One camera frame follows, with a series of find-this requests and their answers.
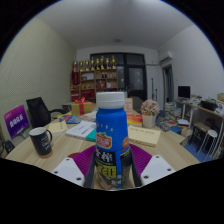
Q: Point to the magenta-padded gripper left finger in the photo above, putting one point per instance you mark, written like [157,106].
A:
[66,170]

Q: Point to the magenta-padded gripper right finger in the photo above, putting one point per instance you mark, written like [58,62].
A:
[156,168]

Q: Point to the blue white-capped drink bottle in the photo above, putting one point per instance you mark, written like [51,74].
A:
[111,133]

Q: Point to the flat round red coaster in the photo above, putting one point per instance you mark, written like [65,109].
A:
[74,155]

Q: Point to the black mug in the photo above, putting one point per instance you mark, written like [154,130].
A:
[40,141]

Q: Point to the teal notebook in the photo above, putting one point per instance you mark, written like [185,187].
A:
[91,135]

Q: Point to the white paper booklet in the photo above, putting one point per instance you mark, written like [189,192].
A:
[80,129]

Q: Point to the pink flowers in white pot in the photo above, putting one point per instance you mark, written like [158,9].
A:
[149,115]

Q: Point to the orange book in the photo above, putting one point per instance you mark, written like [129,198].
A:
[134,119]

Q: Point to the stack of books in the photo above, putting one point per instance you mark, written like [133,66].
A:
[173,115]

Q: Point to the yellow gift box red ribbon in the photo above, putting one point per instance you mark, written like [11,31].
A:
[81,107]

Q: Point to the black office chair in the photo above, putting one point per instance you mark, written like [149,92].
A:
[38,111]

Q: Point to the pink standing carton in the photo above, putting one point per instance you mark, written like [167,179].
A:
[128,106]

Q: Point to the purple sign board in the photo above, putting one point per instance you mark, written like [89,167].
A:
[16,120]

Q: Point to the long cluttered side desk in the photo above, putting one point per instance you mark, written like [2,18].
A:
[206,110]

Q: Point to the black computer monitor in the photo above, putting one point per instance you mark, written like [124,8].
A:
[184,91]

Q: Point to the wooden shelf unit with trophies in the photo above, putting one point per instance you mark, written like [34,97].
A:
[93,81]

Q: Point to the dark glass double door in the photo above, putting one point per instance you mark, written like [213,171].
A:
[135,76]

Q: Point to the white wall air conditioner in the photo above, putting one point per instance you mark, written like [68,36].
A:
[166,57]

